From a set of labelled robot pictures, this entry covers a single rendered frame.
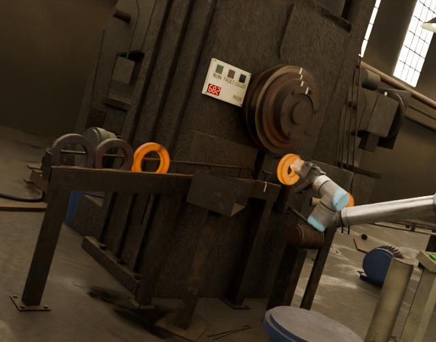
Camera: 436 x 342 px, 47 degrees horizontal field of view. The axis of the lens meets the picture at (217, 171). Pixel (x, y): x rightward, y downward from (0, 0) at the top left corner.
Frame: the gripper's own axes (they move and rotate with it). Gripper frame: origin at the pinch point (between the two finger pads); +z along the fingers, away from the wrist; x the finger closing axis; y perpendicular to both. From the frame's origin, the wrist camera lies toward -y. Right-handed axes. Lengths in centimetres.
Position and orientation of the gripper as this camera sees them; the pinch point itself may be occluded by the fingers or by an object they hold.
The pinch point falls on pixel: (291, 165)
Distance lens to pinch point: 255.9
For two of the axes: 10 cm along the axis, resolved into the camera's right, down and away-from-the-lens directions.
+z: -5.0, -5.0, 7.1
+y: 4.4, -8.5, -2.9
